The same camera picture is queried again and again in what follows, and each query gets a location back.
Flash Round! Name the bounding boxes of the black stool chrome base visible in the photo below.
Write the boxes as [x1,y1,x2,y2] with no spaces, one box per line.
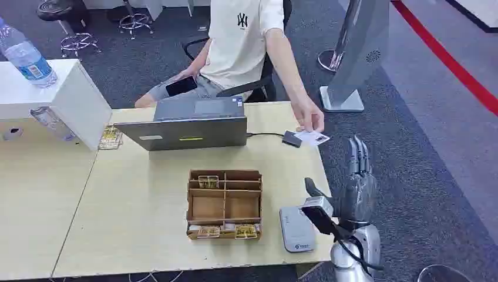
[106,0,155,41]
[36,0,103,60]

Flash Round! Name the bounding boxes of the grey kiosk stand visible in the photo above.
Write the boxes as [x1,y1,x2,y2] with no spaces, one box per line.
[319,0,391,113]

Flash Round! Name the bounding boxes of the white cables under desk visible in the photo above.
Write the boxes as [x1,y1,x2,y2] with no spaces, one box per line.
[127,270,184,282]

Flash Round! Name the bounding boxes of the loose yellow card pile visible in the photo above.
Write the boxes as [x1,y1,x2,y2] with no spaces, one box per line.
[97,125,124,151]

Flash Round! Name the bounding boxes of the white box cabinet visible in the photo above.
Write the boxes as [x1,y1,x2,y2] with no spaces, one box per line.
[0,58,113,152]

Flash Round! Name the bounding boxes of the black usb adapter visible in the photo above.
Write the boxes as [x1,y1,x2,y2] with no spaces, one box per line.
[281,130,303,149]

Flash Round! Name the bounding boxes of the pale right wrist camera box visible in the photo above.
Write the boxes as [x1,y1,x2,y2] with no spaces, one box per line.
[300,196,342,237]

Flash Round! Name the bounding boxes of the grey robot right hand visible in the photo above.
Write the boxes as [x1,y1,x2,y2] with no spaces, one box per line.
[304,135,378,231]

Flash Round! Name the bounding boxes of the white id card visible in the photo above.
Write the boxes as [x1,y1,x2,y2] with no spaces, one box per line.
[294,130,331,148]

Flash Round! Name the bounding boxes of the person's left hand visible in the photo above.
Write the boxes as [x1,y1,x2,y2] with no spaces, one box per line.
[290,92,325,134]

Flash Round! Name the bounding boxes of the person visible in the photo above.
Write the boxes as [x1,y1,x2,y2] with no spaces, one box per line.
[134,0,325,134]

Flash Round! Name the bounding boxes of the clear water bottle blue label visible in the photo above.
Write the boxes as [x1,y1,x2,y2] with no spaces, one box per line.
[0,17,59,89]

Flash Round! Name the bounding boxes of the wooden card box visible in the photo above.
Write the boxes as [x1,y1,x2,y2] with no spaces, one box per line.
[185,169,264,241]

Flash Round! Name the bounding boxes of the round chrome stand base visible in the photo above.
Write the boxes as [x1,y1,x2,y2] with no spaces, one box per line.
[317,49,347,73]

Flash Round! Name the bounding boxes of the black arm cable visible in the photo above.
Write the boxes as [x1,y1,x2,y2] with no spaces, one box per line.
[334,229,385,278]

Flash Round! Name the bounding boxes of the grey tape roll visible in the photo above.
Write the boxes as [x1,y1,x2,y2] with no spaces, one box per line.
[2,126,24,142]

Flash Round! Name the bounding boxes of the yellow printed card stack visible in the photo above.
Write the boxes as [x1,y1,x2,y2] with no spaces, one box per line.
[234,224,259,240]
[197,175,220,190]
[196,226,221,239]

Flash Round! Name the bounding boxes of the grey card reader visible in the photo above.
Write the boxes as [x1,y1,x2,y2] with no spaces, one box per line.
[278,206,317,253]

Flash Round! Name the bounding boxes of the black smartphone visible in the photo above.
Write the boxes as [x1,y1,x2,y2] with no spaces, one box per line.
[164,75,198,98]

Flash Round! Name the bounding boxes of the grey laptop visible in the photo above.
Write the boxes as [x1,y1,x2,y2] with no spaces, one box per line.
[114,96,249,152]

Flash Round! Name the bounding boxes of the black office chair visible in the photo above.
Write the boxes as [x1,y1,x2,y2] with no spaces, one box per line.
[183,0,293,105]

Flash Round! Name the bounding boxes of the person's right hand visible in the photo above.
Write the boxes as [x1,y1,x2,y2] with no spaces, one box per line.
[171,66,201,85]

